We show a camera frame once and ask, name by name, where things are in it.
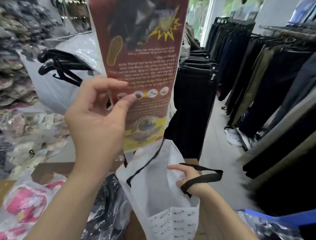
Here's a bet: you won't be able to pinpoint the blue plastic basket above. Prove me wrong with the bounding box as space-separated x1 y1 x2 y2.
237 209 316 240

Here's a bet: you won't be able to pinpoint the person's right forearm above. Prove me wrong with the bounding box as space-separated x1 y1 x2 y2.
197 188 260 240

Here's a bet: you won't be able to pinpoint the rack of black trousers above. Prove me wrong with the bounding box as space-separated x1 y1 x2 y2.
164 49 219 160

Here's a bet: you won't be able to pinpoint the large white plastic bag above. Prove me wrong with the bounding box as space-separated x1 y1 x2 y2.
19 32 107 115

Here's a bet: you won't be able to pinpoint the white shopping bag black handles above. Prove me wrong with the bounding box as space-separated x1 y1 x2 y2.
116 139 224 240

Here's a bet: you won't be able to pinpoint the pink sandals pack front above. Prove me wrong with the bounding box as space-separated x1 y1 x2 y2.
0 173 67 240

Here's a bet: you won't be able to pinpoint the pile of bagged slippers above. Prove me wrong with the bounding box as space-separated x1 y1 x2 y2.
0 0 71 180

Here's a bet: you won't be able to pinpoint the person's left hand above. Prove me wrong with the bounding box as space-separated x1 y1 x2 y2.
65 76 137 173

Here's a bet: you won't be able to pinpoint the person's right hand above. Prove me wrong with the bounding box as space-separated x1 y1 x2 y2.
167 164 213 198

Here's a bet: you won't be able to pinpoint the red insole packet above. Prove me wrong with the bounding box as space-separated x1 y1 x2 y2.
89 0 189 153

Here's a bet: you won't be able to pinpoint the clear bag plaid garment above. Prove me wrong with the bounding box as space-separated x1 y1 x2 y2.
238 211 304 240

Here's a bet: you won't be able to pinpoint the row of hanging dark trousers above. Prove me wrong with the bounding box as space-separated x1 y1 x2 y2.
205 16 316 216

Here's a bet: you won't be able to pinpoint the bundle of black hangers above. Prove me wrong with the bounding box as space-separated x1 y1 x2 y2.
38 49 94 87

